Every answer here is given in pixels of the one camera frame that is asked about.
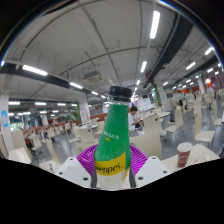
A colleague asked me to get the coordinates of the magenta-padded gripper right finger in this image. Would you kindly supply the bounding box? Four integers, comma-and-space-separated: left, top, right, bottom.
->
128, 143, 172, 189

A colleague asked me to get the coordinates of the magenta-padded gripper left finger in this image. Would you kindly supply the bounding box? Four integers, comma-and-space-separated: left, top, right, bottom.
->
54, 143, 100, 189

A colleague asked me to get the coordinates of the green drink bottle black cap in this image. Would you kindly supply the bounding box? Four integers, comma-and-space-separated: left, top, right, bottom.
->
91, 85, 134, 191

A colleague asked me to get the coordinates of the group of beige chairs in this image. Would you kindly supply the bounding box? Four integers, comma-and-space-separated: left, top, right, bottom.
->
0, 96, 224, 168

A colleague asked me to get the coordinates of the red paper cup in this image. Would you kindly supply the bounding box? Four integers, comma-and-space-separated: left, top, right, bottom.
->
176, 141, 194, 168

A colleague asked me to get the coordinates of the person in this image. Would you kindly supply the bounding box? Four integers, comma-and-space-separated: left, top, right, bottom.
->
127, 105, 143, 133

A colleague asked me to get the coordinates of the ceiling air conditioner unit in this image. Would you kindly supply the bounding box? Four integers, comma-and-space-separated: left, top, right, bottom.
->
83, 70, 104, 84

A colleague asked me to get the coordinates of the group of ceiling lights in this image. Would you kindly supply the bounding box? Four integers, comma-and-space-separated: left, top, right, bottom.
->
0, 9, 224, 118

